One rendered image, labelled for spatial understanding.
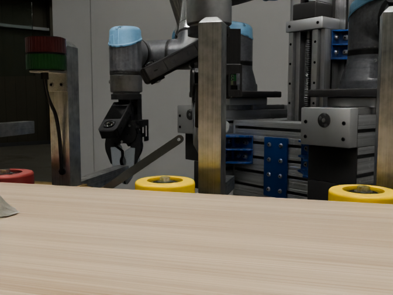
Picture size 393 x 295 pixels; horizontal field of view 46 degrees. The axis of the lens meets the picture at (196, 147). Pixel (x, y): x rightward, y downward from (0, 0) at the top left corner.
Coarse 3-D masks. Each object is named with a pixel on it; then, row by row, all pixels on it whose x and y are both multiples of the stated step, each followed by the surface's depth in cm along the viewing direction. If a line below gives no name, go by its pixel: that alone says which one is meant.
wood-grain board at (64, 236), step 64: (0, 192) 57; (64, 192) 57; (128, 192) 57; (0, 256) 34; (64, 256) 34; (128, 256) 34; (192, 256) 34; (256, 256) 34; (320, 256) 34; (384, 256) 34
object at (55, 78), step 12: (36, 72) 70; (48, 72) 69; (60, 72) 72; (48, 84) 75; (60, 84) 74; (48, 96) 71; (60, 132) 74; (60, 144) 75; (60, 156) 75; (60, 168) 75
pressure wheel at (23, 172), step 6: (0, 174) 68; (6, 174) 66; (12, 174) 66; (18, 174) 67; (24, 174) 67; (30, 174) 68; (0, 180) 65; (6, 180) 65; (12, 180) 66; (18, 180) 66; (24, 180) 67; (30, 180) 68
